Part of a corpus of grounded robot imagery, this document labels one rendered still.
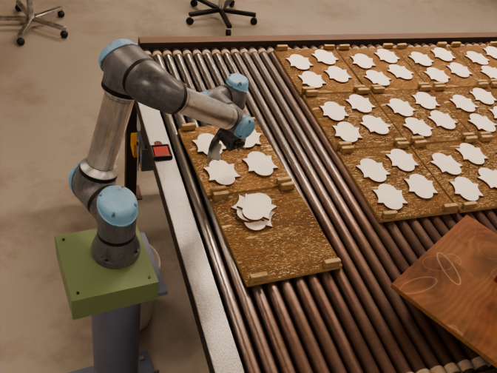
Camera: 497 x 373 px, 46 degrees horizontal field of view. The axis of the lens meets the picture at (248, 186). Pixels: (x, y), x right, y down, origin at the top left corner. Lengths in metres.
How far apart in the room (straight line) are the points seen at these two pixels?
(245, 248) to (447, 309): 0.67
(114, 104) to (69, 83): 2.75
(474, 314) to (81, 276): 1.19
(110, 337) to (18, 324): 0.89
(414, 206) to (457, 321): 0.62
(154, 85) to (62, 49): 3.29
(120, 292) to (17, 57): 3.15
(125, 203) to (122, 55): 0.43
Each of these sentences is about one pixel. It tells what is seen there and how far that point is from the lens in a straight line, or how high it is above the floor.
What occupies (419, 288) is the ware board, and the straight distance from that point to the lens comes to 1.94.
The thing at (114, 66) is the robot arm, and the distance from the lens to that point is 1.64.
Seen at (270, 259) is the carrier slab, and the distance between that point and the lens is 2.00.
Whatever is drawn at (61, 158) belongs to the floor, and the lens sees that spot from 3.77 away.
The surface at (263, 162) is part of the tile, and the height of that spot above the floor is 0.95.
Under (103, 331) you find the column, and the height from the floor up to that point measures 0.63.
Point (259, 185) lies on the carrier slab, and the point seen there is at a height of 0.94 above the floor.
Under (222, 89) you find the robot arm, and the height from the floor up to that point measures 1.35.
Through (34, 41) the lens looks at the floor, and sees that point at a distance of 4.94.
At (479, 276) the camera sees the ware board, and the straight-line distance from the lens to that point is 2.08.
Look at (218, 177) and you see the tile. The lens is 2.24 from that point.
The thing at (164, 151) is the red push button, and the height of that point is 0.93.
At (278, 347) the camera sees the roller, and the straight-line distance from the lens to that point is 1.82.
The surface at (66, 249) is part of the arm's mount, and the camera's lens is 1.94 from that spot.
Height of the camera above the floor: 2.41
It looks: 41 degrees down
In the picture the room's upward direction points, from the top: 11 degrees clockwise
